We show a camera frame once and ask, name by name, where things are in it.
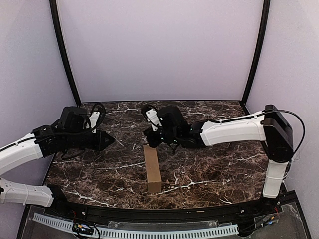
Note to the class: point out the black front table rail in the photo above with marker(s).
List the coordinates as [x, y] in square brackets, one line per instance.
[240, 212]

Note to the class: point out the small green circuit board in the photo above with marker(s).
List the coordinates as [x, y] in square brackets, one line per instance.
[82, 229]

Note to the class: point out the white slotted cable duct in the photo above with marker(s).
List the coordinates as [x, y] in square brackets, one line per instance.
[125, 230]

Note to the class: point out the black frame post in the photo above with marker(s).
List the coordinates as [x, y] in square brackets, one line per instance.
[257, 52]
[63, 51]

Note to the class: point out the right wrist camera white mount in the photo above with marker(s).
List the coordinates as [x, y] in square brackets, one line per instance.
[150, 114]

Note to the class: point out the black left frame post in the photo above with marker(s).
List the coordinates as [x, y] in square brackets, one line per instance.
[63, 51]

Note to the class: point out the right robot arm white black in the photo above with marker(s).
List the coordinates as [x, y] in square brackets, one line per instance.
[268, 126]

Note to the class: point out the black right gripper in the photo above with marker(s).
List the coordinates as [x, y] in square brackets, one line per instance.
[153, 137]

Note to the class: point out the black right frame post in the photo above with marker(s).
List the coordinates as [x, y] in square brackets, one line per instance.
[257, 52]

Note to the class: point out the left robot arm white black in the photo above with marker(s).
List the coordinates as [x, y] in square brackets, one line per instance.
[75, 129]

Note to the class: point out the right small circuit board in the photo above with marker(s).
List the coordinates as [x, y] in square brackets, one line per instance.
[269, 221]

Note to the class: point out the brown cardboard paper box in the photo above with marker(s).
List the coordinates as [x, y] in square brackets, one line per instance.
[154, 180]

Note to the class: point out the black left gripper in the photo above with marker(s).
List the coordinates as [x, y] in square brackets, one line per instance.
[97, 140]

